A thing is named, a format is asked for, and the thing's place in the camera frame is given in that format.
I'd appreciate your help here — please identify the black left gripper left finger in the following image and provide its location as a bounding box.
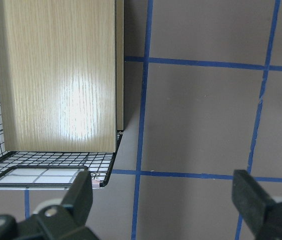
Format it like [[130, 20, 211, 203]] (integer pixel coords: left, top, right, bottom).
[[61, 170, 93, 226]]

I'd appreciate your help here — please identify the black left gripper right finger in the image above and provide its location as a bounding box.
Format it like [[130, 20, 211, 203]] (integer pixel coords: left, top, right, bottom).
[[231, 169, 276, 236]]

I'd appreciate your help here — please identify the wire basket with wooden shelf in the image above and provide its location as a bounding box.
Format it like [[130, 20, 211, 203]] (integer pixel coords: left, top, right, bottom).
[[0, 0, 124, 190]]

